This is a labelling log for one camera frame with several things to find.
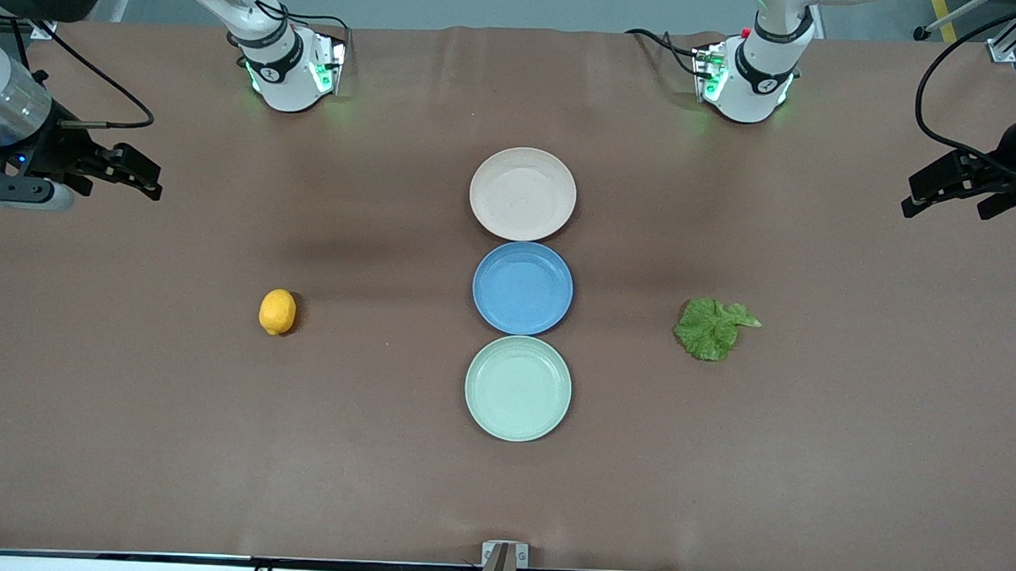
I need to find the beige round plate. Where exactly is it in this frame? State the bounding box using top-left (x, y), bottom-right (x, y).
top-left (467, 144), bottom-right (579, 244)

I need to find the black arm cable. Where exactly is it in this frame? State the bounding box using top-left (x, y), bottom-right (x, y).
top-left (7, 19), bottom-right (159, 132)
top-left (912, 0), bottom-right (1016, 182)

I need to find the blue round plate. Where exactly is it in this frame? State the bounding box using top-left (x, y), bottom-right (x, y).
top-left (471, 240), bottom-right (576, 338)

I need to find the green lettuce leaf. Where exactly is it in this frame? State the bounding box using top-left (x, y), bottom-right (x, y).
top-left (672, 296), bottom-right (763, 364)

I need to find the black right base cable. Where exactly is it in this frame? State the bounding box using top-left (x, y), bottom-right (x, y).
top-left (229, 0), bottom-right (354, 61)

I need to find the pale green round plate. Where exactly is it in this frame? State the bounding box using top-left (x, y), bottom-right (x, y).
top-left (463, 334), bottom-right (574, 445)

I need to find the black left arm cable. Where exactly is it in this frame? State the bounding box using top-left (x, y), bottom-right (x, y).
top-left (912, 0), bottom-right (1016, 182)

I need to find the brown table cover mat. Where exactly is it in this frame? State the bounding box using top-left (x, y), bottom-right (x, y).
top-left (0, 8), bottom-right (1016, 571)

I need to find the black left base cable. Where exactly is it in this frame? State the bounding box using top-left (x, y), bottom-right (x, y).
top-left (623, 28), bottom-right (708, 78)

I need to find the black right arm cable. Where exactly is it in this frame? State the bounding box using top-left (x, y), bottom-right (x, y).
top-left (7, 19), bottom-right (159, 132)

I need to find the black base cable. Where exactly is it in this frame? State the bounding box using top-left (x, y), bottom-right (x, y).
top-left (229, 0), bottom-right (354, 61)
top-left (623, 28), bottom-right (708, 78)

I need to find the yellow lemon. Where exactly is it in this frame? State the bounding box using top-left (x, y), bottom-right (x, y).
top-left (258, 288), bottom-right (298, 337)

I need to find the grey metal camera bracket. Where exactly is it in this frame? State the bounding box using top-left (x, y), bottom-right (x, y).
top-left (481, 541), bottom-right (530, 571)

